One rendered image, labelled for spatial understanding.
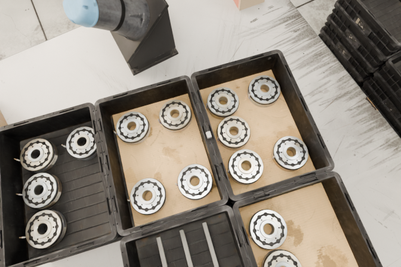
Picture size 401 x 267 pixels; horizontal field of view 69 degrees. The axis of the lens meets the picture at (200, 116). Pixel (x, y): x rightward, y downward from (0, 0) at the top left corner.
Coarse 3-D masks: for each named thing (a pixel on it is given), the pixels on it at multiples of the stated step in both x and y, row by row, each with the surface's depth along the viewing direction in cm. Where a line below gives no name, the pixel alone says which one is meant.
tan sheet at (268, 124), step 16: (240, 80) 99; (240, 96) 97; (208, 112) 96; (240, 112) 95; (256, 112) 95; (272, 112) 95; (288, 112) 95; (256, 128) 93; (272, 128) 93; (288, 128) 93; (256, 144) 91; (272, 144) 91; (224, 160) 90; (272, 160) 89; (272, 176) 88; (288, 176) 87; (240, 192) 86
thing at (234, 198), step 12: (240, 60) 90; (252, 60) 91; (204, 72) 90; (288, 72) 90; (192, 84) 88; (300, 96) 86; (204, 108) 85; (204, 120) 84; (312, 120) 83; (216, 144) 81; (324, 144) 80; (216, 156) 80; (324, 168) 78; (228, 180) 78; (288, 180) 77; (300, 180) 77; (228, 192) 77; (252, 192) 78; (264, 192) 77
